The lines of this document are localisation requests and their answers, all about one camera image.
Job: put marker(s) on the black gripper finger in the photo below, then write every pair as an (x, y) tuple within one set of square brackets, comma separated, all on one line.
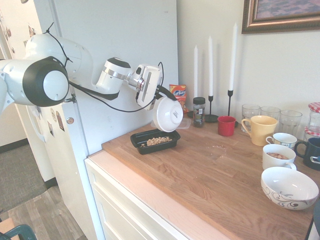
[(157, 95), (167, 94)]

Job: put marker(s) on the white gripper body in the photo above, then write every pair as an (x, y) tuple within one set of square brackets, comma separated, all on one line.
[(148, 87)]

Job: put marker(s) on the plain white bowl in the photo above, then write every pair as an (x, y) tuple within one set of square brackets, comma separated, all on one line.
[(168, 115)]

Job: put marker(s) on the brown cereal rings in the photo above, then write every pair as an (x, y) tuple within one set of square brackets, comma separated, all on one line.
[(157, 141)]

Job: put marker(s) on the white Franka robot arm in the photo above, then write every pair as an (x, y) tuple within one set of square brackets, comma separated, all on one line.
[(45, 82)]

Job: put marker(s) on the white mug holding cereal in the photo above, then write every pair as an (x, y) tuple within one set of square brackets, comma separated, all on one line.
[(275, 162)]

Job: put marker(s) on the orange Kurkure snack bag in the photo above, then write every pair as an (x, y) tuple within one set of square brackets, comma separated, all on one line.
[(178, 93)]

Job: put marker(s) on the spice jar with black lid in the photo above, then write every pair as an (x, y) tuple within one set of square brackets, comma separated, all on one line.
[(199, 112)]

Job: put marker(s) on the short white taper candle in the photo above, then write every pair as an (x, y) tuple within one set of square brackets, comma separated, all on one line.
[(195, 70)]

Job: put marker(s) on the black plastic food container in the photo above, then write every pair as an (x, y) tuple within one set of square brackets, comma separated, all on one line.
[(140, 141)]

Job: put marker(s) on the black candle holder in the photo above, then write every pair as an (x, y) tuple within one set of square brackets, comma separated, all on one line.
[(230, 102), (211, 118)]

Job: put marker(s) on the medium white taper candle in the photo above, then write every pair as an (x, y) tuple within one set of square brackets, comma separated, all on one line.
[(210, 65)]

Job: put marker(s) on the red mug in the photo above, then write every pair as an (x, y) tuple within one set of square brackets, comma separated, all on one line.
[(226, 126)]

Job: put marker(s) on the tall white taper candle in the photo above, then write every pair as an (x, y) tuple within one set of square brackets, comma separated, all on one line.
[(233, 55)]

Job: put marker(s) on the clear drinking glass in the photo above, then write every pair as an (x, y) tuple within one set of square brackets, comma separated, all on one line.
[(250, 111), (270, 111), (291, 122)]

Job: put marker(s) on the arched brown fridge magnet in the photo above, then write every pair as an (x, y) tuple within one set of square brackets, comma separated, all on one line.
[(60, 122)]

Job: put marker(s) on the round fridge magnet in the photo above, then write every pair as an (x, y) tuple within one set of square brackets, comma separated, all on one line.
[(52, 113)]

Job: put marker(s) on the yellow mug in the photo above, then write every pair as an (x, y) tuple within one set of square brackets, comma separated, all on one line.
[(261, 130)]

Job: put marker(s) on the dark rectangular fridge magnet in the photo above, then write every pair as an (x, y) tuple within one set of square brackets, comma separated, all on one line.
[(50, 128)]

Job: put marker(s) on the white drawer cabinet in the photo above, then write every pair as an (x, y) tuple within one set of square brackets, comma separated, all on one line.
[(120, 205)]

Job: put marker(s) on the white cup with blue pattern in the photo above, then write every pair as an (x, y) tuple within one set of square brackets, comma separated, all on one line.
[(283, 141)]

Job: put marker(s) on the framed painting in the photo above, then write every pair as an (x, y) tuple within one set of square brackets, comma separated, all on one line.
[(282, 15)]

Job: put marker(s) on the large jar red checkered lid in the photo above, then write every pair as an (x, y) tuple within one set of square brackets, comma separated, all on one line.
[(315, 117)]

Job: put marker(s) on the small jar red checkered lid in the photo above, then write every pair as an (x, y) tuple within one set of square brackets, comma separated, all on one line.
[(312, 131)]

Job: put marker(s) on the dark blue mug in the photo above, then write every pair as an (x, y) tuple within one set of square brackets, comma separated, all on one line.
[(308, 150)]

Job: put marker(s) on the white bowl with swirl pattern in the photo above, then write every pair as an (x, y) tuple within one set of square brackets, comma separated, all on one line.
[(287, 190)]

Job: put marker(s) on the grey floor rug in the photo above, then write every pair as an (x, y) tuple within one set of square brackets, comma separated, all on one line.
[(17, 175)]

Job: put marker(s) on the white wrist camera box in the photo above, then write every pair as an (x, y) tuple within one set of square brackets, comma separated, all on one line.
[(138, 71)]

